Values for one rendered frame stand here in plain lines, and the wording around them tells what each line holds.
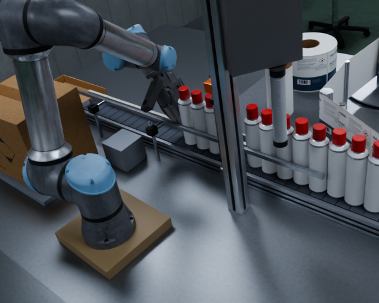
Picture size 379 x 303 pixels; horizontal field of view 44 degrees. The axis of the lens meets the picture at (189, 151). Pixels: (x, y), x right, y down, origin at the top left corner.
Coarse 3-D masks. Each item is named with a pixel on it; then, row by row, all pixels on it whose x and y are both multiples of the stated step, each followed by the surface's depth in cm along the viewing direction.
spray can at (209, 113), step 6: (210, 96) 140; (204, 108) 143; (210, 108) 142; (204, 114) 144; (210, 114) 142; (210, 120) 143; (210, 126) 144; (210, 132) 146; (216, 132) 145; (210, 144) 149; (216, 144) 148; (210, 150) 151; (216, 150) 150
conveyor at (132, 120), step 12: (84, 108) 188; (108, 108) 185; (120, 120) 177; (132, 120) 175; (144, 120) 174; (144, 132) 168; (168, 132) 165; (180, 132) 164; (180, 144) 158; (216, 156) 150; (252, 168) 143; (276, 180) 137; (288, 180) 136; (312, 192) 130; (324, 192) 130; (336, 204) 125; (372, 216) 120
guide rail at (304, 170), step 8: (88, 96) 180; (96, 96) 177; (112, 104) 172; (120, 104) 170; (136, 112) 165; (144, 112) 162; (160, 120) 158; (168, 120) 156; (176, 128) 154; (184, 128) 151; (192, 128) 150; (200, 136) 148; (208, 136) 145; (216, 136) 144; (248, 152) 137; (256, 152) 135; (272, 160) 132; (280, 160) 131; (296, 168) 128; (304, 168) 126; (312, 176) 125; (320, 176) 123
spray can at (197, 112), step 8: (192, 96) 143; (200, 96) 143; (192, 104) 146; (200, 104) 144; (192, 112) 146; (200, 112) 145; (200, 120) 147; (200, 128) 148; (200, 144) 152; (208, 144) 153
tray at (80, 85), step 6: (60, 78) 219; (66, 78) 219; (72, 78) 215; (72, 84) 218; (78, 84) 215; (84, 84) 211; (90, 84) 208; (84, 90) 211; (96, 90) 207; (102, 90) 204; (84, 96) 207
